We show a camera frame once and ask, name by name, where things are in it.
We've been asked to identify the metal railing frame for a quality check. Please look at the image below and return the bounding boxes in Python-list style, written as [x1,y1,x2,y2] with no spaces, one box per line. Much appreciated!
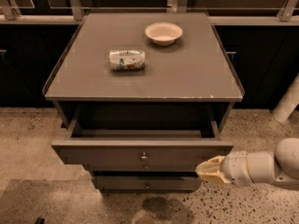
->
[0,0,299,26]

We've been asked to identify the brass top drawer knob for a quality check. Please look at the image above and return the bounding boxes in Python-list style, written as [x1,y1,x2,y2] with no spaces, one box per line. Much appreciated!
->
[140,152,149,161]

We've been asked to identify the grey drawer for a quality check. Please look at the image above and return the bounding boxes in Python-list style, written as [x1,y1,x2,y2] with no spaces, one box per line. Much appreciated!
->
[83,164,197,172]
[51,119,235,166]
[93,171,202,192]

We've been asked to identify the grey bottom drawer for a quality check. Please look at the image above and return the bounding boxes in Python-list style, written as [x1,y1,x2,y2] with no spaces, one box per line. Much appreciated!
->
[93,171,202,192]

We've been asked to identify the white post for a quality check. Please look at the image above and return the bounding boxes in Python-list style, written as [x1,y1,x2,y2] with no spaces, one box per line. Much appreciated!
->
[272,74,299,122]

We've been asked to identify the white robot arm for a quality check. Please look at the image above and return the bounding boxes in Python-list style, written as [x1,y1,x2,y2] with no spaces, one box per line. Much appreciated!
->
[195,138,299,190]

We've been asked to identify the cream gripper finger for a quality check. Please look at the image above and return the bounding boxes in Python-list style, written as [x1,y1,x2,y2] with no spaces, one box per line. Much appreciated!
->
[197,172,231,185]
[195,156,224,174]

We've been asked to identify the white paper bowl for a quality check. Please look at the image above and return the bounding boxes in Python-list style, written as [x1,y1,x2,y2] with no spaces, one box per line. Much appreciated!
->
[145,22,183,46]

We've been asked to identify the grey drawer cabinet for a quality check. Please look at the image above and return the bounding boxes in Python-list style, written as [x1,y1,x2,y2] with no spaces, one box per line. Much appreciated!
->
[41,12,245,192]

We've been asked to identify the grey top drawer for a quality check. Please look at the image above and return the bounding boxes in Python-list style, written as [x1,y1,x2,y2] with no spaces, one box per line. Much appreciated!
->
[51,119,235,166]

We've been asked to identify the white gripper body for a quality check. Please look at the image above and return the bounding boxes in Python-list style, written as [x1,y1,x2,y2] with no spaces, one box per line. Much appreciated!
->
[221,151,249,187]

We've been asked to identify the grey middle drawer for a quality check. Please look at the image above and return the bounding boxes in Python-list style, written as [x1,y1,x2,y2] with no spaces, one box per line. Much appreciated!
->
[83,164,197,172]

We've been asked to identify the crushed white soda can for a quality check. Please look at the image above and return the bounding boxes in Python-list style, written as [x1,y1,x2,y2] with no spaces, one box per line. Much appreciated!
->
[108,49,145,71]

